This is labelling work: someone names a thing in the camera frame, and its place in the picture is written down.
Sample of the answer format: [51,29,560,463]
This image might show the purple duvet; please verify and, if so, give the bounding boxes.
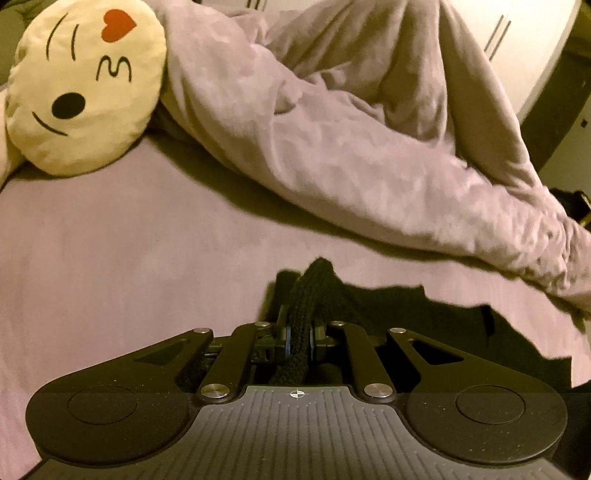
[154,0,591,321]

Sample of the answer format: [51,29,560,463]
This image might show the white wardrobe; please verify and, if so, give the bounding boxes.
[240,0,583,118]

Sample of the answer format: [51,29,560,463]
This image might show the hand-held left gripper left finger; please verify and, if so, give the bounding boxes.
[133,320,293,405]

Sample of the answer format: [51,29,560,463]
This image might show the green sofa cushions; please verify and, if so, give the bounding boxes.
[0,0,29,86]

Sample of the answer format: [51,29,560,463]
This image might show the bed with purple sheet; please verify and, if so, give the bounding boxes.
[0,134,591,467]

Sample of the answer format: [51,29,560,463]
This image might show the black knit sweater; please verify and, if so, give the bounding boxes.
[180,257,591,467]

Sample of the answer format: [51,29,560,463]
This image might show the round yellow emoji pillow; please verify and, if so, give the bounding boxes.
[4,0,168,177]

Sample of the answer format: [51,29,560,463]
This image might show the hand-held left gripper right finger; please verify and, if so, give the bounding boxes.
[308,320,466,405]

